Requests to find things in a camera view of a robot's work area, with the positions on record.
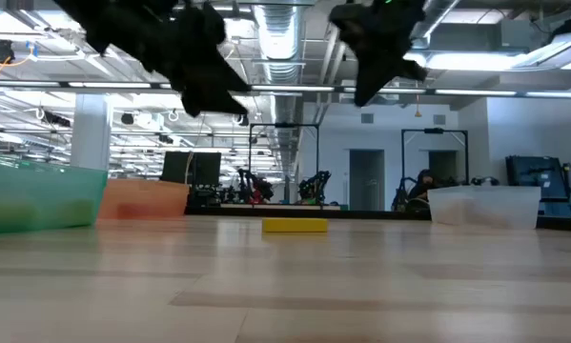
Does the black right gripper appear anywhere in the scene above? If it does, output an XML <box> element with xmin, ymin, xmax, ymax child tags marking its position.
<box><xmin>329</xmin><ymin>3</ymin><xmax>430</xmax><ymax>108</ymax></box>

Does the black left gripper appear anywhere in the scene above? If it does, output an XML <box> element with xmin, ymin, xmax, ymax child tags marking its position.
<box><xmin>145</xmin><ymin>1</ymin><xmax>253</xmax><ymax>119</ymax></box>

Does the yellow long block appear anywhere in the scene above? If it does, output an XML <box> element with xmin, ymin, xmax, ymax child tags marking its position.
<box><xmin>260</xmin><ymin>217</ymin><xmax>330</xmax><ymax>234</ymax></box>

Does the black monitor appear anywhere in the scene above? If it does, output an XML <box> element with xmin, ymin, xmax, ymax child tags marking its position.
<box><xmin>192</xmin><ymin>151</ymin><xmax>223</xmax><ymax>188</ymax></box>
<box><xmin>160</xmin><ymin>151</ymin><xmax>194</xmax><ymax>186</ymax></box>

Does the bright ceiling light panel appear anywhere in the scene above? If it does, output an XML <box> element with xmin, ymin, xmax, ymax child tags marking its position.
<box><xmin>403</xmin><ymin>28</ymin><xmax>571</xmax><ymax>72</ymax></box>

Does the grey door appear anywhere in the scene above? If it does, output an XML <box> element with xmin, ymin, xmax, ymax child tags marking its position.
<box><xmin>427</xmin><ymin>150</ymin><xmax>459</xmax><ymax>188</ymax></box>
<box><xmin>348</xmin><ymin>148</ymin><xmax>386</xmax><ymax>212</ymax></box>

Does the person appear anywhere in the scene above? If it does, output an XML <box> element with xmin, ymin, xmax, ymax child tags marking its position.
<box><xmin>406</xmin><ymin>169</ymin><xmax>441</xmax><ymax>213</ymax></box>

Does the orange translucent plastic bin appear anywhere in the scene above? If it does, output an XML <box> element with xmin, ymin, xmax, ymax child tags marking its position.
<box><xmin>97</xmin><ymin>177</ymin><xmax>191</xmax><ymax>221</ymax></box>

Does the white pillar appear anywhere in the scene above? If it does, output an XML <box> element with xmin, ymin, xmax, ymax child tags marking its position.
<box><xmin>69</xmin><ymin>92</ymin><xmax>113</xmax><ymax>178</ymax></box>

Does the clear plastic bin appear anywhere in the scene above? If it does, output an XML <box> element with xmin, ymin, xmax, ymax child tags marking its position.
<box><xmin>426</xmin><ymin>185</ymin><xmax>542</xmax><ymax>231</ymax></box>

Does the blue equipment cart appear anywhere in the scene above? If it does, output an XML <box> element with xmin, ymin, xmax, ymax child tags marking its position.
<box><xmin>505</xmin><ymin>154</ymin><xmax>571</xmax><ymax>218</ymax></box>

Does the long ceiling light strip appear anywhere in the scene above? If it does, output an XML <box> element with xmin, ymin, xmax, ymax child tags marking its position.
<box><xmin>0</xmin><ymin>79</ymin><xmax>571</xmax><ymax>99</ymax></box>

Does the green translucent plastic bin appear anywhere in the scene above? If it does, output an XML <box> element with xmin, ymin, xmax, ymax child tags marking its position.
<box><xmin>0</xmin><ymin>152</ymin><xmax>109</xmax><ymax>236</ymax></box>

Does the black gantry frame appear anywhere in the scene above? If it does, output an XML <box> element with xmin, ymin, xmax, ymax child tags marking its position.
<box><xmin>248</xmin><ymin>122</ymin><xmax>321</xmax><ymax>206</ymax></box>
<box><xmin>400</xmin><ymin>127</ymin><xmax>470</xmax><ymax>188</ymax></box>

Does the silver ribbed ventilation duct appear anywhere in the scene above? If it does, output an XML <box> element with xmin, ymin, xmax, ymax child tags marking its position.
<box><xmin>408</xmin><ymin>0</ymin><xmax>462</xmax><ymax>44</ymax></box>
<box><xmin>251</xmin><ymin>0</ymin><xmax>311</xmax><ymax>125</ymax></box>

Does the grey rectangular air duct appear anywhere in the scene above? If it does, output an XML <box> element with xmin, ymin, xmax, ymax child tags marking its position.
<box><xmin>427</xmin><ymin>18</ymin><xmax>553</xmax><ymax>53</ymax></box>

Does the black aluminium table frame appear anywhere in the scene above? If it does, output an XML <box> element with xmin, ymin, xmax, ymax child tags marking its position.
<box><xmin>184</xmin><ymin>204</ymin><xmax>571</xmax><ymax>234</ymax></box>

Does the black ceiling camera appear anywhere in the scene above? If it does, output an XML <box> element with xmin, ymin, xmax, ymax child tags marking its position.
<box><xmin>0</xmin><ymin>38</ymin><xmax>15</xmax><ymax>65</ymax></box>

